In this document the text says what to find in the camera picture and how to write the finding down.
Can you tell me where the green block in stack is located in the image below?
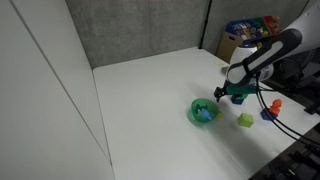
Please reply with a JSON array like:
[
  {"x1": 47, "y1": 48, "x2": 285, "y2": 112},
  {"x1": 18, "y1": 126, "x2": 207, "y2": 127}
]
[{"x1": 240, "y1": 94, "x2": 249, "y2": 99}]

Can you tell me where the lime green cube block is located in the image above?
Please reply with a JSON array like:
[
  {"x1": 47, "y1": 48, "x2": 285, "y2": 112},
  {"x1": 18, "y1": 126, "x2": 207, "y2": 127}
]
[{"x1": 238, "y1": 113, "x2": 254, "y2": 128}]

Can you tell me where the black vertical pole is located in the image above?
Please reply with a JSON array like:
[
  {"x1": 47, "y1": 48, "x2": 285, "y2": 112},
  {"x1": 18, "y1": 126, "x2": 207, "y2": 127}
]
[{"x1": 198, "y1": 0, "x2": 213, "y2": 49}]

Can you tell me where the grey flat tray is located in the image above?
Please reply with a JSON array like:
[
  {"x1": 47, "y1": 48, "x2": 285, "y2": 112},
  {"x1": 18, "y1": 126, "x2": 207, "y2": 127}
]
[{"x1": 221, "y1": 66, "x2": 229, "y2": 76}]

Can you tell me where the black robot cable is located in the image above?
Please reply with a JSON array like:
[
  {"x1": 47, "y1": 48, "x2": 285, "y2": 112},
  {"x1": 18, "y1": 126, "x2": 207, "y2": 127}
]
[{"x1": 254, "y1": 74, "x2": 320, "y2": 148}]

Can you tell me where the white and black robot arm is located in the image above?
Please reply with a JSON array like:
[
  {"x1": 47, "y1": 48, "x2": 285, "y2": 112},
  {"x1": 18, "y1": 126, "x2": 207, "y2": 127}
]
[{"x1": 214, "y1": 0, "x2": 320, "y2": 101}]

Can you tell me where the blue block under orange toy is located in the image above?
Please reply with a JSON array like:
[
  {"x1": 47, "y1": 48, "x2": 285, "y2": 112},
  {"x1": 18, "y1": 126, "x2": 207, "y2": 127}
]
[{"x1": 260, "y1": 108, "x2": 277, "y2": 121}]

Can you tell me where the blue block stack base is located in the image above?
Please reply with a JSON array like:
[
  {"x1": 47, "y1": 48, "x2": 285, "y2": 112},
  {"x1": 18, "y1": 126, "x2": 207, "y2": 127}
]
[{"x1": 231, "y1": 95, "x2": 245, "y2": 105}]

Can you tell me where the blue toy in bowl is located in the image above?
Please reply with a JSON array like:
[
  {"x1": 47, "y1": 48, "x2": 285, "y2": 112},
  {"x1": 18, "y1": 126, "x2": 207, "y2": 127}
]
[{"x1": 196, "y1": 104, "x2": 215, "y2": 120}]

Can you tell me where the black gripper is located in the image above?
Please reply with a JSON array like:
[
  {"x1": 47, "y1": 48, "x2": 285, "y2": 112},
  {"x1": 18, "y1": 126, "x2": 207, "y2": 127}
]
[{"x1": 214, "y1": 84, "x2": 257, "y2": 102}]

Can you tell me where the black equipment lower right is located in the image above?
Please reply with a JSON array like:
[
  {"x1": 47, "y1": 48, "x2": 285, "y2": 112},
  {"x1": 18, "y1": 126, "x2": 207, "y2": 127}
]
[{"x1": 249, "y1": 123, "x2": 320, "y2": 180}]

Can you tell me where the small yellow toy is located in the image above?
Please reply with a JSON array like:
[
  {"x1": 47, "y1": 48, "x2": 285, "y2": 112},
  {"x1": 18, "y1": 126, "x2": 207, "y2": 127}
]
[{"x1": 216, "y1": 112, "x2": 223, "y2": 120}]

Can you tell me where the orange toy figure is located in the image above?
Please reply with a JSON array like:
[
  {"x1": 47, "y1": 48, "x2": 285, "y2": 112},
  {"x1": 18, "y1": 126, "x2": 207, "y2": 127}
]
[{"x1": 269, "y1": 99, "x2": 282, "y2": 115}]

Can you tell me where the green plastic bowl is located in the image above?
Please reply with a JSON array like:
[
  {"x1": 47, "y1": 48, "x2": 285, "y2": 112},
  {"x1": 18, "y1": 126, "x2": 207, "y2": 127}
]
[{"x1": 191, "y1": 98, "x2": 221, "y2": 123}]

